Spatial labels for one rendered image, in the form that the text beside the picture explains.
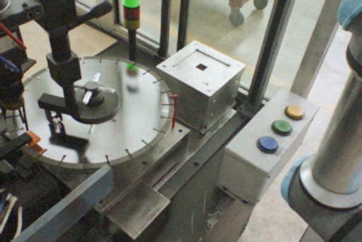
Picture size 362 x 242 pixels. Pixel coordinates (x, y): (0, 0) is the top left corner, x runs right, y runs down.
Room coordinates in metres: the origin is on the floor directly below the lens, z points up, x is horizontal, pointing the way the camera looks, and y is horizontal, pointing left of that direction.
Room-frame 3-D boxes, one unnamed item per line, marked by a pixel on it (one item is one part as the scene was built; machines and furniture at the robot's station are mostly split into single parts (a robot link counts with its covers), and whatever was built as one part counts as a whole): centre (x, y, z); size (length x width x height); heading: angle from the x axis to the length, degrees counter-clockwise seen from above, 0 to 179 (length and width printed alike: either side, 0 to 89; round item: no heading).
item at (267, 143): (0.55, -0.21, 0.90); 0.04 x 0.04 x 0.02
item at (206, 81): (0.81, -0.05, 0.82); 0.18 x 0.18 x 0.15; 56
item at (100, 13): (0.51, 0.16, 1.21); 0.08 x 0.06 x 0.03; 146
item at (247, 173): (0.61, -0.24, 0.82); 0.28 x 0.11 x 0.15; 146
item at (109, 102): (0.57, 0.18, 0.96); 0.11 x 0.11 x 0.03
